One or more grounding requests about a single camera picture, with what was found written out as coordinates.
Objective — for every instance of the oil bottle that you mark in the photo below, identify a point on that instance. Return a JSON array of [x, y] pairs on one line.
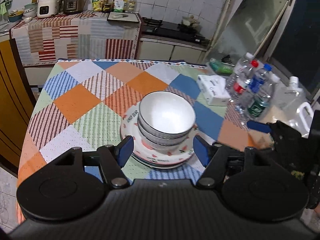
[[131, 6]]

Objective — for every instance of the striped patchwork counter cloth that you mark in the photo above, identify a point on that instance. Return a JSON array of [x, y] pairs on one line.
[[88, 35]]

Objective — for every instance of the green label water bottle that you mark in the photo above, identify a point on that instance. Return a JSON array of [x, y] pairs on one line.
[[262, 99]]

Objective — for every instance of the white ribbed bowl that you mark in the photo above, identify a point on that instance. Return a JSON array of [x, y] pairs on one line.
[[166, 115], [160, 140]]

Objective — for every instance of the white tissue pack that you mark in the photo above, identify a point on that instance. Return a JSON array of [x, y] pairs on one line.
[[213, 88]]

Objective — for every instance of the red label water bottle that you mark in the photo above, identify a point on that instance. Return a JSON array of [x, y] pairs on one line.
[[242, 82]]

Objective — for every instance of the black electric pressure cooker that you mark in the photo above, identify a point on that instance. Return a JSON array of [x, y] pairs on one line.
[[73, 6]]

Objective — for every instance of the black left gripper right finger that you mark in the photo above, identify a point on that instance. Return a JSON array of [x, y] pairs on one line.
[[218, 159]]

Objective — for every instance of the leaning metal board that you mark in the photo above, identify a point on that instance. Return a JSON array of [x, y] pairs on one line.
[[248, 29]]

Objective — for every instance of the white sun plate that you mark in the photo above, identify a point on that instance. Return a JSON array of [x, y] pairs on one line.
[[164, 161]]

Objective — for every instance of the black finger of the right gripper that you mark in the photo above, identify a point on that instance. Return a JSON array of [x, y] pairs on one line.
[[257, 126]]

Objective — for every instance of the black gas stove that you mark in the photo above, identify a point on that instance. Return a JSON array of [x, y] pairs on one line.
[[179, 31]]

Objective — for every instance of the green plastic cup stack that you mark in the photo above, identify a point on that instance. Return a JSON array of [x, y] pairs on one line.
[[221, 68]]

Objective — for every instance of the white rice cooker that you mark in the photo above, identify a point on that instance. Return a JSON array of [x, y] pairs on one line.
[[47, 8]]

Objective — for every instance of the wooden chair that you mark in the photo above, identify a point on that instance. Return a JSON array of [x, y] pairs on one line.
[[17, 104]]

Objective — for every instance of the black framed cutting board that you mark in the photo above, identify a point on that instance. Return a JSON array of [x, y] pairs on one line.
[[123, 17]]

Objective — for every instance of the blue label water bottle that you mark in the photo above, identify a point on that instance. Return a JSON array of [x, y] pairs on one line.
[[258, 79]]

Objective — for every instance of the clear label-less water bottle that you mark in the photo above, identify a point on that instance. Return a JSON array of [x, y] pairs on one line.
[[240, 66]]

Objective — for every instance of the pink rabbit carrot plate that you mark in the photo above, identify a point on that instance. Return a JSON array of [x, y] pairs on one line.
[[128, 126]]

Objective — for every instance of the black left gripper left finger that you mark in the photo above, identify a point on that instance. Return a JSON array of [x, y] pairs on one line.
[[112, 159]]

